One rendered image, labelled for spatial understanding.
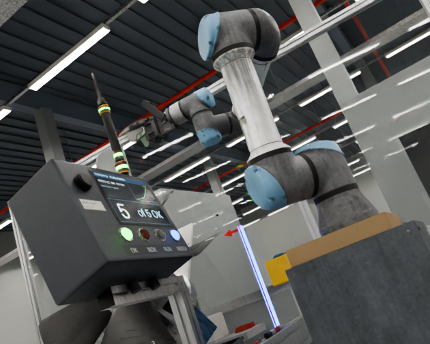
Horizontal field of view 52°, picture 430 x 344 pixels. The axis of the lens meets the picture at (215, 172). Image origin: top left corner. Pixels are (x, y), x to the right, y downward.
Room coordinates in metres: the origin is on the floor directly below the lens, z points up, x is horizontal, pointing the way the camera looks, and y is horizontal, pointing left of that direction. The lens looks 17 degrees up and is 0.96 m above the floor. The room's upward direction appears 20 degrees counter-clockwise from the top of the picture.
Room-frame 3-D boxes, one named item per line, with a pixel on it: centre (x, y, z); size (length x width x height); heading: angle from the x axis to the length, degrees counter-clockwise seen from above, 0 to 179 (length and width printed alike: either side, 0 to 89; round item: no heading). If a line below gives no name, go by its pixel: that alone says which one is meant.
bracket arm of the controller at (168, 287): (0.80, 0.19, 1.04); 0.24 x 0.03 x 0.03; 160
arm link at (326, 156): (1.13, -0.26, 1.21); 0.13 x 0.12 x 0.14; 110
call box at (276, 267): (1.68, -0.12, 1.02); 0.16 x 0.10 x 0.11; 160
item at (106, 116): (1.52, 0.31, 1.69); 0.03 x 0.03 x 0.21
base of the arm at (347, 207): (1.13, -0.27, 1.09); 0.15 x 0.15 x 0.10
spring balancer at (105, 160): (2.21, 0.51, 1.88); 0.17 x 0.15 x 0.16; 70
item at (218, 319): (2.13, 0.30, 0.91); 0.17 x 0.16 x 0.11; 160
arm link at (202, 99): (1.40, -0.03, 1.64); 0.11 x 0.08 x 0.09; 70
